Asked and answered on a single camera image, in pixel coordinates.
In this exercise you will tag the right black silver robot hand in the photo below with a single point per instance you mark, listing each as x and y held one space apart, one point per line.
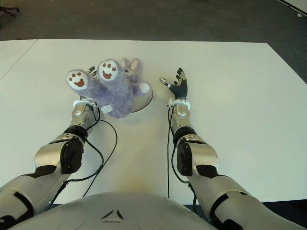
180 89

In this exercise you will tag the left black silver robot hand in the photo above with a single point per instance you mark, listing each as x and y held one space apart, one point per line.
93 71

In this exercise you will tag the purple plush bunny doll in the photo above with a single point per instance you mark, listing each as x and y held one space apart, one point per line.
117 95

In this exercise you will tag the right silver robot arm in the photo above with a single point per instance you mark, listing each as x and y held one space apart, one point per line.
199 153

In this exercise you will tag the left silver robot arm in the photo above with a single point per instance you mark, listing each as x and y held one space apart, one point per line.
78 117

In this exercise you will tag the white plate black rim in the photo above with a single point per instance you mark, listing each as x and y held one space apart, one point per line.
144 101

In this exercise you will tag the black office chair base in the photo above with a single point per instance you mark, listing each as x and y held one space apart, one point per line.
9 12

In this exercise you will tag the grey robot torso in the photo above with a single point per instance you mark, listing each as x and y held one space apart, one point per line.
115 215

